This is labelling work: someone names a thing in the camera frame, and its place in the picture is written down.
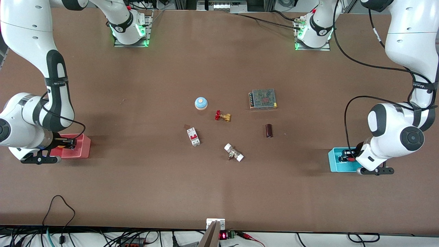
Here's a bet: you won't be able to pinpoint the cyan plastic box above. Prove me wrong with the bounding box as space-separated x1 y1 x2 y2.
328 147 365 173

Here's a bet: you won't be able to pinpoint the pink plastic box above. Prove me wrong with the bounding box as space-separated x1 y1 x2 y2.
50 133 91 159

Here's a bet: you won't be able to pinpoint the metal mesh power supply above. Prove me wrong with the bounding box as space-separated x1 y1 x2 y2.
249 89 277 110

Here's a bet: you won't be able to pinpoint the metal fitting white ends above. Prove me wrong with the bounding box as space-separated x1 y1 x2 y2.
224 143 245 162

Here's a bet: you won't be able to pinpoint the red alligator clip lead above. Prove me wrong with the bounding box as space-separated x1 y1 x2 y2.
237 232 265 247

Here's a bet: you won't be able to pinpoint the white red circuit breaker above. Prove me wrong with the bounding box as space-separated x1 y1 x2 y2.
187 127 201 147

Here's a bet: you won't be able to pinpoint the white power strip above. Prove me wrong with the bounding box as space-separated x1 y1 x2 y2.
205 0 248 11

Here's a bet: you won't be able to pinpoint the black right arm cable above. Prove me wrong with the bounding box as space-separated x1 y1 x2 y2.
40 91 86 140

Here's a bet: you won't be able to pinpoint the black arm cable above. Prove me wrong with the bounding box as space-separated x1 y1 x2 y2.
333 0 439 159
40 91 86 140

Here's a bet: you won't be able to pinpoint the black looped cable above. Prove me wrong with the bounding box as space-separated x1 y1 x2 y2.
42 195 76 240

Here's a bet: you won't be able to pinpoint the black coiled cable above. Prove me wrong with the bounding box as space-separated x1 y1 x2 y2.
347 232 380 244

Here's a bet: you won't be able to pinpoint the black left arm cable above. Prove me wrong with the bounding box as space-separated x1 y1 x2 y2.
333 0 439 159

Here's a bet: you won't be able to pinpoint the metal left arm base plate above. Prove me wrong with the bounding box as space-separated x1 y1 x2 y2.
294 17 331 51

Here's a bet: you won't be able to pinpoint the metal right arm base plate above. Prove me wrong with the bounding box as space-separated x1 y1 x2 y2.
114 10 153 48

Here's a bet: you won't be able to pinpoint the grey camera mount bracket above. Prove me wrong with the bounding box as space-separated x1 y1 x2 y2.
198 218 226 247

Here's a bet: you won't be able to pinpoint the black cable to base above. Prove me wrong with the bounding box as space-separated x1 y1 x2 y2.
228 12 303 31

